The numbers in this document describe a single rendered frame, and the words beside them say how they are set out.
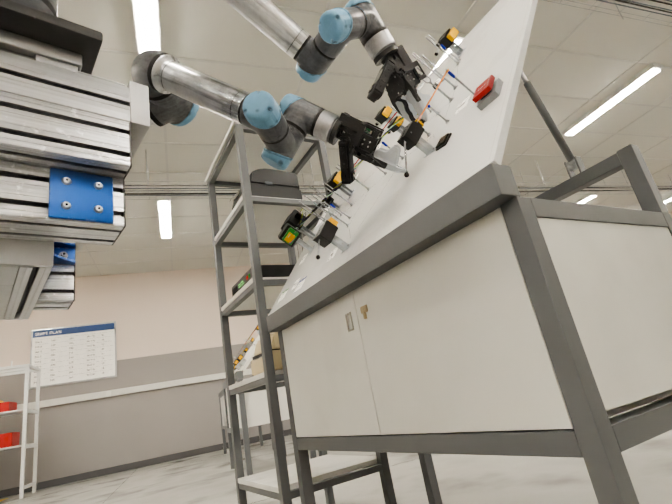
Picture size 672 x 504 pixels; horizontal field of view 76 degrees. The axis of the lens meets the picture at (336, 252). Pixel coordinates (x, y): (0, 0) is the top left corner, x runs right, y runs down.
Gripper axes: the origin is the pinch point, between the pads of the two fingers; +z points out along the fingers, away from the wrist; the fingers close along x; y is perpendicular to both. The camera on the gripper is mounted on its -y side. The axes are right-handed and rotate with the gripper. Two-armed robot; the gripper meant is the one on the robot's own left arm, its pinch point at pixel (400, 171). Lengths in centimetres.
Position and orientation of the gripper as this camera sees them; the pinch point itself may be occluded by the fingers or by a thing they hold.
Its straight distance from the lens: 113.0
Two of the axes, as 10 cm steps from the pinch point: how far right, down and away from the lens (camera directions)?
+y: 3.8, -8.2, -4.2
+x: 2.7, -3.3, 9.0
